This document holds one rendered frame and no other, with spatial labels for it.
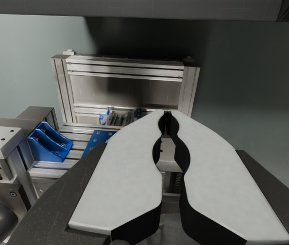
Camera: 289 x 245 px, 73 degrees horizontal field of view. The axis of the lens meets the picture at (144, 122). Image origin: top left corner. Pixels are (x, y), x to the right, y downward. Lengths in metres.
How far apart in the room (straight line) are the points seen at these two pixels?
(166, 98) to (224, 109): 0.52
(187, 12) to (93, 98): 1.00
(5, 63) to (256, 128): 1.92
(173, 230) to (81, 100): 1.02
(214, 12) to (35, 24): 1.29
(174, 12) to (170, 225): 0.44
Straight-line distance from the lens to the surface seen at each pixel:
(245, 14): 0.40
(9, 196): 0.61
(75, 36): 1.44
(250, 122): 1.72
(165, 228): 0.51
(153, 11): 0.38
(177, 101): 1.25
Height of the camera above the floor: 1.33
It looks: 57 degrees down
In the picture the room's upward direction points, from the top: 174 degrees counter-clockwise
